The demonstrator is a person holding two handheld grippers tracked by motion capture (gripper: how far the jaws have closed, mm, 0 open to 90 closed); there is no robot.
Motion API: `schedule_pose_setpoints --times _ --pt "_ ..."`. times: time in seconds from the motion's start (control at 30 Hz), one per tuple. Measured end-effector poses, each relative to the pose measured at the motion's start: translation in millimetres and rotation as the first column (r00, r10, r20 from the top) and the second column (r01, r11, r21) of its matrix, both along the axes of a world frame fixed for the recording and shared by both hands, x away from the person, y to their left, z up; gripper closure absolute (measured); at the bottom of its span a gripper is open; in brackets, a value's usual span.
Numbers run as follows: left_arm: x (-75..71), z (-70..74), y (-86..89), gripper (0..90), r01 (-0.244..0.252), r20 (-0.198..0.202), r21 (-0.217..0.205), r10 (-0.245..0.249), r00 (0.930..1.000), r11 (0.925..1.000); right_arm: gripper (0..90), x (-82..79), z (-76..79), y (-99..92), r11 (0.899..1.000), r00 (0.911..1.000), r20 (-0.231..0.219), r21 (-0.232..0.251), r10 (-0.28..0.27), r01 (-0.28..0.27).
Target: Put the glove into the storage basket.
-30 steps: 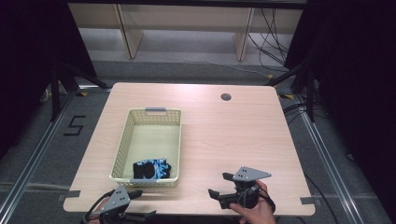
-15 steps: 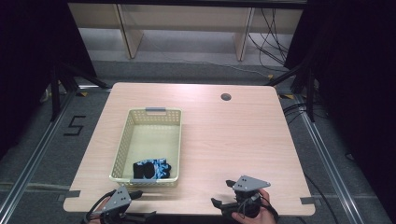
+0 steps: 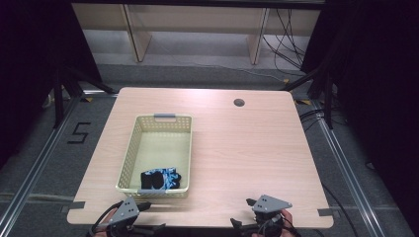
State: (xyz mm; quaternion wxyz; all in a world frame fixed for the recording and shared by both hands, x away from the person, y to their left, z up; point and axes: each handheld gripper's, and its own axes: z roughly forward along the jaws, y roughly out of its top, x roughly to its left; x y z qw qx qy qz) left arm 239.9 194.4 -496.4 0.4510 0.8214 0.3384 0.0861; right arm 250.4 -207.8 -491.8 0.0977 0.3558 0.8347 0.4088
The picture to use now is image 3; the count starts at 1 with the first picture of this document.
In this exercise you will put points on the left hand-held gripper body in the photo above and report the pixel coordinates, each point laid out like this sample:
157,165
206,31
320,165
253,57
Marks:
126,209

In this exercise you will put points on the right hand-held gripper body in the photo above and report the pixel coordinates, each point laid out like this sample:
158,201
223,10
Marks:
270,203

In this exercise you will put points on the black fingerless glove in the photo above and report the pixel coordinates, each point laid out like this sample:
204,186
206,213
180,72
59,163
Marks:
145,181

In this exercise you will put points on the blue camouflage fingerless glove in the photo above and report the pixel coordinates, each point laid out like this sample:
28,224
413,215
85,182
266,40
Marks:
166,176

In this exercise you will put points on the cream plastic basket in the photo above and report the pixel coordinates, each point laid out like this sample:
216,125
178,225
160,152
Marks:
158,148

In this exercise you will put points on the person's left hand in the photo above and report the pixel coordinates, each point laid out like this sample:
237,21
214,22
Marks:
110,215

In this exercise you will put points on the person's right hand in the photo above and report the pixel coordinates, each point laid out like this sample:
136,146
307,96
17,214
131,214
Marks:
288,221

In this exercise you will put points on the grey tape strip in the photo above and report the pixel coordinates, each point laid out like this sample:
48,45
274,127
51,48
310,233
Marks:
74,205
327,212

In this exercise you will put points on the yellow black floor marker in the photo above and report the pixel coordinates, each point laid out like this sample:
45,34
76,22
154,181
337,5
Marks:
87,99

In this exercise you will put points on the black metal stand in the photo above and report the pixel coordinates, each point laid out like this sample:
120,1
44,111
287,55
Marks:
58,98
327,98

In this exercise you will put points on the dark curtain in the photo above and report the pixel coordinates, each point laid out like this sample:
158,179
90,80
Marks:
378,82
29,65

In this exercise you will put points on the light wooden shelf unit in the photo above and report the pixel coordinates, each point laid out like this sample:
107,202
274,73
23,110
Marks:
197,19

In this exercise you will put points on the aluminium floor rail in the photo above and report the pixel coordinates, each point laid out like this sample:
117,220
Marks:
36,171
346,171

